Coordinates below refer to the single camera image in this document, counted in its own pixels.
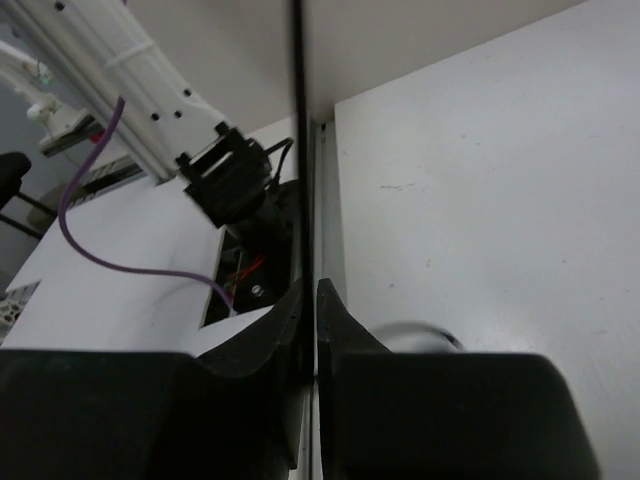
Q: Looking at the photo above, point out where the aluminium front rail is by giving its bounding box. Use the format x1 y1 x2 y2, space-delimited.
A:
305 117 346 480

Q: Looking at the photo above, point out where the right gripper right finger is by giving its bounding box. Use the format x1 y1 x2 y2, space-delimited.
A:
316 278 390 385

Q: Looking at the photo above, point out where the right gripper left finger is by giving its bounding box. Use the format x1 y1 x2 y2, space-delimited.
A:
199 279 306 470

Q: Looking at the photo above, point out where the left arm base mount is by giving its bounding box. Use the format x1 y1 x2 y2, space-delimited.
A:
202 180 298 327

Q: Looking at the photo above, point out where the black headset with microphone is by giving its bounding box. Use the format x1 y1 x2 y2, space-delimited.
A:
289 0 313 382

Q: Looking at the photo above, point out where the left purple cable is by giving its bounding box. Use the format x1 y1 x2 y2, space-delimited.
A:
57 95 234 314

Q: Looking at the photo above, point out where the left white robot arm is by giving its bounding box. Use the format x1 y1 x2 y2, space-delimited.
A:
1 1 272 227

